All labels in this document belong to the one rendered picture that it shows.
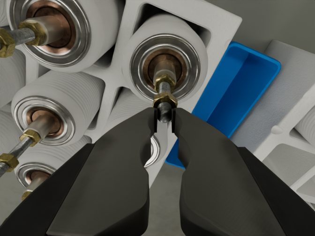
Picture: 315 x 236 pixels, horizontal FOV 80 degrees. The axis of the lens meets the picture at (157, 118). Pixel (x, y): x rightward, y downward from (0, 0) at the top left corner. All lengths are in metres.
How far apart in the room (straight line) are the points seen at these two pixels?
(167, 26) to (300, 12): 0.37
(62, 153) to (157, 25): 0.24
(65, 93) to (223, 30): 0.22
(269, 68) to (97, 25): 0.31
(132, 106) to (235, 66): 0.30
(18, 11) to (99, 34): 0.07
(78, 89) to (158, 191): 0.56
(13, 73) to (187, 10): 0.25
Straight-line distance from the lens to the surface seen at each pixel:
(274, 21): 0.51
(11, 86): 0.34
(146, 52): 0.20
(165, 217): 0.89
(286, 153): 0.53
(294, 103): 0.38
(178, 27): 0.20
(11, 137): 0.41
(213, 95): 0.51
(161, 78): 0.17
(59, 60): 0.23
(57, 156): 0.34
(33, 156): 0.34
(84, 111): 0.27
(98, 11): 0.22
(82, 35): 0.21
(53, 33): 0.21
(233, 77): 0.50
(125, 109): 0.27
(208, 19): 0.28
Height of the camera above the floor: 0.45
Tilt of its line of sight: 58 degrees down
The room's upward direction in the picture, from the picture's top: 177 degrees counter-clockwise
